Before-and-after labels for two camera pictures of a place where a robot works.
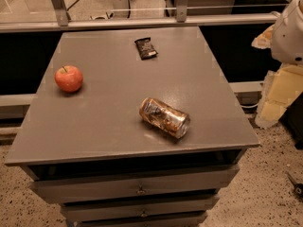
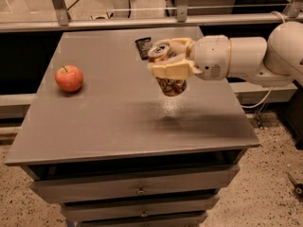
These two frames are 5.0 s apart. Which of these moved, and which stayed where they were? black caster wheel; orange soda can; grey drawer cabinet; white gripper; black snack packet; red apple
Moved: orange soda can; white gripper
Stayed: grey drawer cabinet; black snack packet; red apple; black caster wheel
